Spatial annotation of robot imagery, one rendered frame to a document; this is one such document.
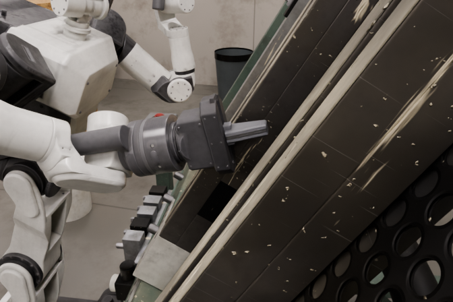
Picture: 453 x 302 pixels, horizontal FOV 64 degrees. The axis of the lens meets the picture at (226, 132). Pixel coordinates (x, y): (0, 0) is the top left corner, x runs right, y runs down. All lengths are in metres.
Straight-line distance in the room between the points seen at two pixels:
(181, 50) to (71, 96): 0.41
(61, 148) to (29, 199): 0.60
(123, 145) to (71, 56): 0.37
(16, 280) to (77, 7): 0.85
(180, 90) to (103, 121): 0.58
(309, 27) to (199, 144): 0.22
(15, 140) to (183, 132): 0.21
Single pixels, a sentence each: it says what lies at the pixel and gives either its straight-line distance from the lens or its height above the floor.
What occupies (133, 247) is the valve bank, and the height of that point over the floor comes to 0.74.
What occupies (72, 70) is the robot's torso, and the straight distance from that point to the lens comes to 0.86.
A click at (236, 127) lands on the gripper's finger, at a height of 1.28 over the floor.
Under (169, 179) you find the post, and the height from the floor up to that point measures 0.66.
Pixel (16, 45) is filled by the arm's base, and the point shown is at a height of 1.36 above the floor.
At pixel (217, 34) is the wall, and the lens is 4.85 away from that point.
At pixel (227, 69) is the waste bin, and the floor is 0.42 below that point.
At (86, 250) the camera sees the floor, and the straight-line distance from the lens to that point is 2.35.
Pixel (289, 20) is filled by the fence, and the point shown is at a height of 1.35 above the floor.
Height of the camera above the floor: 1.49
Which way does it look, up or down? 25 degrees down
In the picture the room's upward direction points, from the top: straight up
